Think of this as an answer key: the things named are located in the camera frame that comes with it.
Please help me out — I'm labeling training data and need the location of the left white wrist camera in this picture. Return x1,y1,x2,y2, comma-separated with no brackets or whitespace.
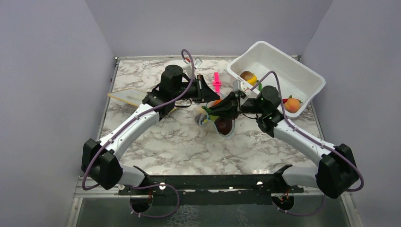
183,58,203,76

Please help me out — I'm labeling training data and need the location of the dark green pepper toy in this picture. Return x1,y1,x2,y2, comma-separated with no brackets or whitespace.
202,105,212,115

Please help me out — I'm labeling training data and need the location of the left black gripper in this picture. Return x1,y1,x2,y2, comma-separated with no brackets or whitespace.
172,74,220,104

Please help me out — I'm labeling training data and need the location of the purple cable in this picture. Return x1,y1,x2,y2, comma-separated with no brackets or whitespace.
250,70,365,192
81,49,196,191

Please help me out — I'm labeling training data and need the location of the clear zip top bag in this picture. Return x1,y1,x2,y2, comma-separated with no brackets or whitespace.
191,92,235,138

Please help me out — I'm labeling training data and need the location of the yellow banana toy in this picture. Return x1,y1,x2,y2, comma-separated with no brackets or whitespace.
246,74,258,86

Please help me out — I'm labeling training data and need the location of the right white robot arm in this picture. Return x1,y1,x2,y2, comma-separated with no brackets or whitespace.
205,86,364,199

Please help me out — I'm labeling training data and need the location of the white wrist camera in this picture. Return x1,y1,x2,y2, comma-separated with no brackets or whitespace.
183,58,203,76
232,80,253,99

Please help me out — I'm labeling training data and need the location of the orange pumpkin toy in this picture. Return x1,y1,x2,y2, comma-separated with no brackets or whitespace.
213,99,222,105

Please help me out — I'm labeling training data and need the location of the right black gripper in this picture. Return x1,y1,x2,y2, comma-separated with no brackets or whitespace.
209,91,266,121

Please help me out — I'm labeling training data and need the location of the green cabbage toy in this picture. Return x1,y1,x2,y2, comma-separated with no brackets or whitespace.
209,115,218,122

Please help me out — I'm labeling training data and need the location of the green cucumber toy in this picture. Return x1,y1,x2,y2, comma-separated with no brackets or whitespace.
257,80,263,91

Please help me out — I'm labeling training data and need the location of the peach toy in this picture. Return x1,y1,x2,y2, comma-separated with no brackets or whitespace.
284,98,301,113

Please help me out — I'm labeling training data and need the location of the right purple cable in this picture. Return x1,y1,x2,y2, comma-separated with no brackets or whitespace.
250,70,365,192

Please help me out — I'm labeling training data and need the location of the black metal base rail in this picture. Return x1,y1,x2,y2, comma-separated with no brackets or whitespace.
118,169,304,206

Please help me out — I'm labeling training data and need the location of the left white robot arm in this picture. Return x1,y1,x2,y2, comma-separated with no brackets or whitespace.
81,65,220,194

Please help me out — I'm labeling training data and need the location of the white plastic bin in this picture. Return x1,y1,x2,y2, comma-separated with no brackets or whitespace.
227,41,326,118

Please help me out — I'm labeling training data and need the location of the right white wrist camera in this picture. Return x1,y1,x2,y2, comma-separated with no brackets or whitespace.
232,80,253,99

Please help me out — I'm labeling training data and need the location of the dark avocado toy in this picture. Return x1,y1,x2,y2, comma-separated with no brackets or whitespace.
194,113,208,125

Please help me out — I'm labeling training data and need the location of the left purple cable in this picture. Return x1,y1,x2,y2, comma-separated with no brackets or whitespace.
81,49,196,191

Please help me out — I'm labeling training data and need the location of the pink plastic clip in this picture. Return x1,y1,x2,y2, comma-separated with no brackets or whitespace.
212,72,222,93

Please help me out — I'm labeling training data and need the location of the dark maroon plum toy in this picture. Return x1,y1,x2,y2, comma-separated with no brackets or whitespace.
214,118,233,136

